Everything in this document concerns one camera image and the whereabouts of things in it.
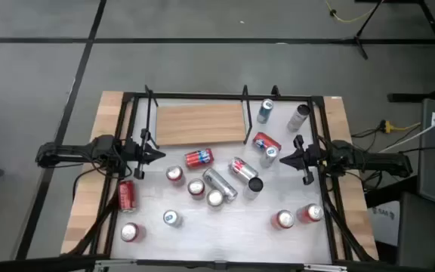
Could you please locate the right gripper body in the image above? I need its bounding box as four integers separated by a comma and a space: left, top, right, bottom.
295, 134, 326, 186

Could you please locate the silver Diet Coke can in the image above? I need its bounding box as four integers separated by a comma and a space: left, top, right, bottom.
206, 188, 225, 209
228, 156, 259, 184

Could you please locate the black tripod stand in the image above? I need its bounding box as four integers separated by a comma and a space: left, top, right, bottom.
330, 0, 387, 60

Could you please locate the white cable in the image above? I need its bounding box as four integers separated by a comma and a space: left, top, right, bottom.
377, 108, 435, 153

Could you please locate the red Fanta can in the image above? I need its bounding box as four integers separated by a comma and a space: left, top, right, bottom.
120, 221, 147, 243
252, 131, 282, 153
165, 165, 185, 186
184, 147, 215, 170

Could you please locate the wooden shelf with black legs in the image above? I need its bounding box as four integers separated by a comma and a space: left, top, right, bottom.
143, 84, 255, 150

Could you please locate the red soda can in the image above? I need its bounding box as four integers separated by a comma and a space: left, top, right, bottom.
270, 209, 296, 230
296, 202, 325, 224

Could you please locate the black desk base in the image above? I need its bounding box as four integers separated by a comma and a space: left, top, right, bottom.
387, 0, 435, 104

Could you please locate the slim blue silver can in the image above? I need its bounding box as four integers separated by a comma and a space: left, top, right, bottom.
256, 97, 275, 125
259, 145, 280, 169
162, 209, 184, 229

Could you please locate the red black Coca-Cola can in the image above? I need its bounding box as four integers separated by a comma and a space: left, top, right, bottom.
187, 178, 206, 200

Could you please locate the white printed box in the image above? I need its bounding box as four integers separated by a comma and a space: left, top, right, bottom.
368, 199, 402, 246

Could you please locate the yellow cable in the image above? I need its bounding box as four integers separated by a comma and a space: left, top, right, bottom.
325, 0, 384, 23

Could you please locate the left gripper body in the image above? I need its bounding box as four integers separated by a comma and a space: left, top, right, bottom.
121, 128, 149, 181

